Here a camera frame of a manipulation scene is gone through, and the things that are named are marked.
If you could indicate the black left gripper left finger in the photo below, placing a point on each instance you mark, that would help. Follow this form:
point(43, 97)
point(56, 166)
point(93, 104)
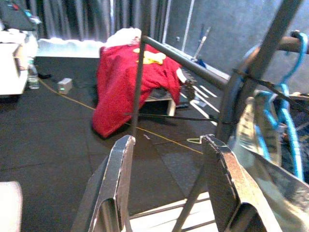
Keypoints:
point(108, 188)

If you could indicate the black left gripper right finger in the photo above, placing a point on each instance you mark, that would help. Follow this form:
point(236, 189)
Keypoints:
point(229, 188)

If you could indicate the blue plastic hanger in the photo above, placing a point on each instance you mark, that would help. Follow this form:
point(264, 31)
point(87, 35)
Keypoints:
point(292, 135)

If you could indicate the grey shorts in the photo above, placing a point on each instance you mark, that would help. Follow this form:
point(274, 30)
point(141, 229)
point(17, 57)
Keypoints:
point(277, 183)

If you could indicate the white low table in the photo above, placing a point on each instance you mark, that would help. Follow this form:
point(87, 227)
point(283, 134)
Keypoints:
point(171, 106)

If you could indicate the grey upholstered ottoman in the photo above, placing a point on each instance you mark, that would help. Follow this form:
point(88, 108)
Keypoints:
point(9, 207)

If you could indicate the red cloth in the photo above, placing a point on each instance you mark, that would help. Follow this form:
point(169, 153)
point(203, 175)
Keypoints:
point(116, 84)

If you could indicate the small grey box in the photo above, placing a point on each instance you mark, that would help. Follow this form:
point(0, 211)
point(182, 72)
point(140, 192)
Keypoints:
point(65, 85)

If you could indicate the black metal clothes rack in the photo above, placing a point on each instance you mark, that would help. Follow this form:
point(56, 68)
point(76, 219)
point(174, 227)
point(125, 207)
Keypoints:
point(188, 65)

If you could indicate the clear water bottle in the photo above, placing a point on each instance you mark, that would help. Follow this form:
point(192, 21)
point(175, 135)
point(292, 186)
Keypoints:
point(33, 77)

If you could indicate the yellow cloth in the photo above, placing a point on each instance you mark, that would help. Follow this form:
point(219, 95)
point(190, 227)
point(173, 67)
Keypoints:
point(154, 58)

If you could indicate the blue mop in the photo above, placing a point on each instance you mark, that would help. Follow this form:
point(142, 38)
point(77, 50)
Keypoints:
point(200, 47)

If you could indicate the white shelf unit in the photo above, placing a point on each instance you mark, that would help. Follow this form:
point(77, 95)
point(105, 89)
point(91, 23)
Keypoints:
point(9, 72)

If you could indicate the white plastic bag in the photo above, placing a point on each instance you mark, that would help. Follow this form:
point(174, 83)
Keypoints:
point(123, 36)

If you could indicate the dark pleated curtain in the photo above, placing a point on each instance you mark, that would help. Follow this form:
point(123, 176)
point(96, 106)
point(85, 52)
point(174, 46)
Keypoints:
point(84, 19)

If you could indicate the dark bag with blue trim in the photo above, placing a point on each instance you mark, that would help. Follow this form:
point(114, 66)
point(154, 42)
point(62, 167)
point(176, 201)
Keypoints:
point(17, 17)

